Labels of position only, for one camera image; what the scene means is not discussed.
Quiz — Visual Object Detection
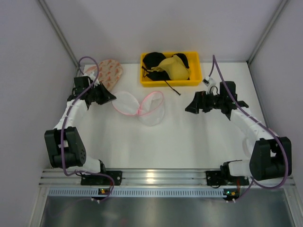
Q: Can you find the black bra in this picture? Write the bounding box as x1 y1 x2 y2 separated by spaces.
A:
142 52 181 96

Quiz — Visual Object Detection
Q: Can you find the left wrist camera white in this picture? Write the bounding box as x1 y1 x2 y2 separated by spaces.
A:
87 72 100 87

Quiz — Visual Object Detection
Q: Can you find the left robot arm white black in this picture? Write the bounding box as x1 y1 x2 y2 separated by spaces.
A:
44 74 116 174

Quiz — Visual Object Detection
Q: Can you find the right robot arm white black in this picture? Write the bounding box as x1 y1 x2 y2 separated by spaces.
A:
185 81 292 181

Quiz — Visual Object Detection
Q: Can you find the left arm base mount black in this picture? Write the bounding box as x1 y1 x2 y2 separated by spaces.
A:
80 170 123 186

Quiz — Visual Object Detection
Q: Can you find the slotted cable duct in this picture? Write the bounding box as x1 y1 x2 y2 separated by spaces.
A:
48 187 238 198

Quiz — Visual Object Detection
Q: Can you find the patterned beige laundry bag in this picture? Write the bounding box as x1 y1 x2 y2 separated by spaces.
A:
84 59 123 92

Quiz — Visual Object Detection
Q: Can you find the yellow plastic bin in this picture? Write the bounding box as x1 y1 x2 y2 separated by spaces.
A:
140 52 203 87

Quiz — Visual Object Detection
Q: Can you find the aluminium rail front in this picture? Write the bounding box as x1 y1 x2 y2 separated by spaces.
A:
38 168 295 187

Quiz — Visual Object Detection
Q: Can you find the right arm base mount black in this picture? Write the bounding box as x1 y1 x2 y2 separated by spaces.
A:
205 170 249 186

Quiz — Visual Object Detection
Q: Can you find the yellow bra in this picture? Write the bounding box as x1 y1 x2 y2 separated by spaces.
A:
150 53 190 80

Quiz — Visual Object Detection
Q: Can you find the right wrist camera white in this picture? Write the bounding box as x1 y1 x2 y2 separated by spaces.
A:
202 76 216 94

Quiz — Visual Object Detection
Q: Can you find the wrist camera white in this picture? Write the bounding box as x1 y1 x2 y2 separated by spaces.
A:
202 76 216 94
87 72 100 87

